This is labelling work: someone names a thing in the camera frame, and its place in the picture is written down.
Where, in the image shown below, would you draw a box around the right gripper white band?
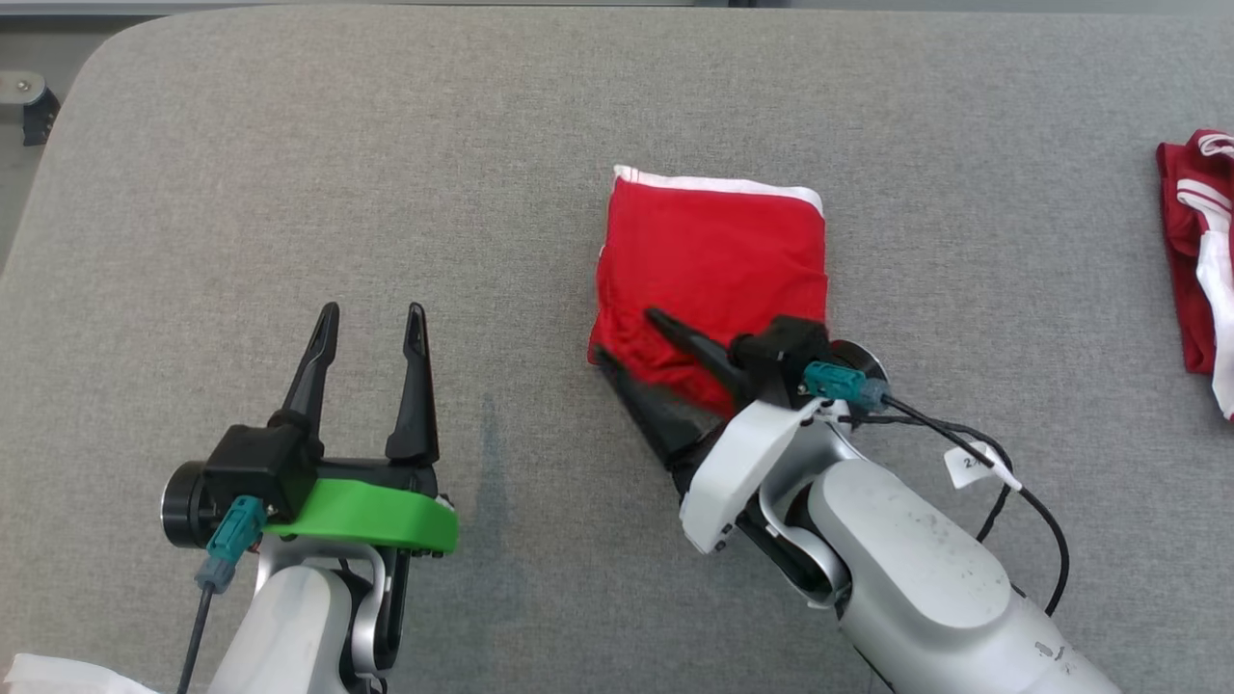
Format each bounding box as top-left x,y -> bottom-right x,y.
591,308 -> 890,555

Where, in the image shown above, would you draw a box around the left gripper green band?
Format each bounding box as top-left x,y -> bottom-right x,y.
161,303 -> 459,555

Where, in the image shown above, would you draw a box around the red basketball shorts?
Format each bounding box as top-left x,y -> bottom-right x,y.
588,164 -> 830,420

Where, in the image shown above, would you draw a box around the red white basketball jersey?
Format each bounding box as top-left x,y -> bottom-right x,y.
1157,128 -> 1234,422

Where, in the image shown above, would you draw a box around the white cloth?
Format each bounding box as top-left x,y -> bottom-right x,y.
0,654 -> 160,694

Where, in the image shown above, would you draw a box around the black metal floor fixture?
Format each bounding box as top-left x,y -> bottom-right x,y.
0,70 -> 61,147

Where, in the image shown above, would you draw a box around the white cable label tag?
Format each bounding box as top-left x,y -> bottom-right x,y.
945,441 -> 1021,491

